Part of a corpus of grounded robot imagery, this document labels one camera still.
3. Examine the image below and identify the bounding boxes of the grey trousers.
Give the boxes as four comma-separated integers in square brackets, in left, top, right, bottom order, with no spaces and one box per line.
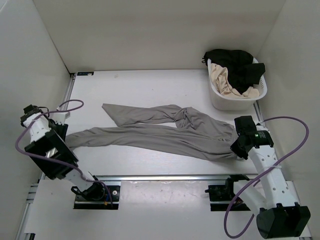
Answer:
[65,103,237,162]

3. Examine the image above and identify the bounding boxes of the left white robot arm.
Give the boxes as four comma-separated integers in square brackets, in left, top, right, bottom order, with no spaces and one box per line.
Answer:
[20,104,111,202]

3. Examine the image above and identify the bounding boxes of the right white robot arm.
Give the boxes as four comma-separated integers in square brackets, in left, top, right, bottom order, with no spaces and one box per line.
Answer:
[224,116,311,239]

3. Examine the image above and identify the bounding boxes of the white laundry basket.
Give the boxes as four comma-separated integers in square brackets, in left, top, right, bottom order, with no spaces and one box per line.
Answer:
[207,59,268,111]

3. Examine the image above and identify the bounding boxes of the dark label sticker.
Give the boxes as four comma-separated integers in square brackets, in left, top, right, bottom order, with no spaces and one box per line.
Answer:
[77,71,94,76]

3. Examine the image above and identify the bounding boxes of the beige garment in basket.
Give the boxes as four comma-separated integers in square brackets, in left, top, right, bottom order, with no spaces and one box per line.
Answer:
[210,63,260,99]

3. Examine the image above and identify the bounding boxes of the black garment in basket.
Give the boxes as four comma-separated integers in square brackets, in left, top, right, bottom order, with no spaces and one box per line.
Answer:
[202,49,266,94]

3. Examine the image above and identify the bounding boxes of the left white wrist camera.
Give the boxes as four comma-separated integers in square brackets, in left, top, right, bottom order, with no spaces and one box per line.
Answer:
[50,111,71,125]

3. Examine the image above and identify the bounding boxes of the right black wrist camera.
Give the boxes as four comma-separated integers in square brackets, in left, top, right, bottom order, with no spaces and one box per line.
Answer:
[234,115,257,136]

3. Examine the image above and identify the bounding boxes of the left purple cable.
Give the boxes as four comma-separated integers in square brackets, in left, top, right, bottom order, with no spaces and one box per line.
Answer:
[15,99,113,208]

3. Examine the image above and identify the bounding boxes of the purple cable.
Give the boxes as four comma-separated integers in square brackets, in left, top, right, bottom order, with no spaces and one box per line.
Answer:
[223,116,310,238]
[15,99,113,208]

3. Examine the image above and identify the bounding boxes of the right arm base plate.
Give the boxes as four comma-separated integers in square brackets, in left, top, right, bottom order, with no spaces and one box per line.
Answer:
[204,174,250,212]

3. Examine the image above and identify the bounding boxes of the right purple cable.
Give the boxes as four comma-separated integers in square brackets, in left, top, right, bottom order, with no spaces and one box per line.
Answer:
[223,116,310,238]

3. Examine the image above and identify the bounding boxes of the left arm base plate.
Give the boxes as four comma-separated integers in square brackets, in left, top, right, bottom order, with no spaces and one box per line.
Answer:
[71,183,121,210]

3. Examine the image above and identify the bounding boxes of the aluminium table frame rail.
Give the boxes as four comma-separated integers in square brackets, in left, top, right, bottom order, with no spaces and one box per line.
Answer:
[17,72,313,240]

